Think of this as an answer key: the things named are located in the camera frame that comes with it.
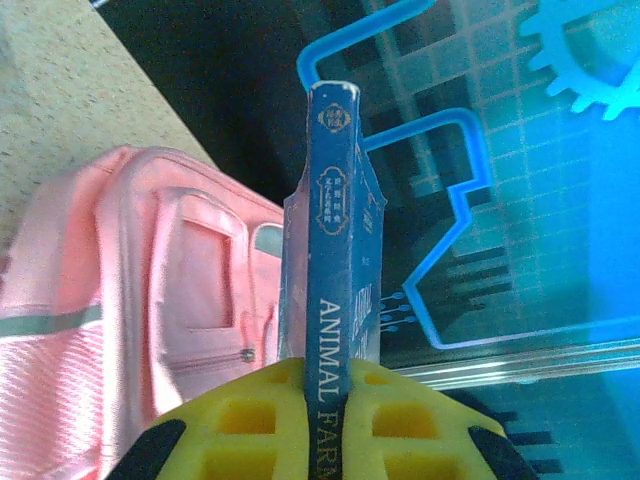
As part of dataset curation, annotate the aluminium frame post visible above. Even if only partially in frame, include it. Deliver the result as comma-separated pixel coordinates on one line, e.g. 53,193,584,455
394,338,640,392

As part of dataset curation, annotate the pink backpack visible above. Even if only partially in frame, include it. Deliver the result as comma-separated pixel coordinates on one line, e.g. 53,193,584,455
0,144,287,480

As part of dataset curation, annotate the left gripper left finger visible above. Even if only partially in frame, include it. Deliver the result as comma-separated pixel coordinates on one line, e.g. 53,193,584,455
107,357,309,480

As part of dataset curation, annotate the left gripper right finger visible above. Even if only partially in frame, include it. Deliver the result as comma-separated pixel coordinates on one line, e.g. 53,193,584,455
345,360,541,480

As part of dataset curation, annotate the blue Animal Farm book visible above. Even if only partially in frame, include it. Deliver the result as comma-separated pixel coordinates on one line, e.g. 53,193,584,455
277,79,390,480

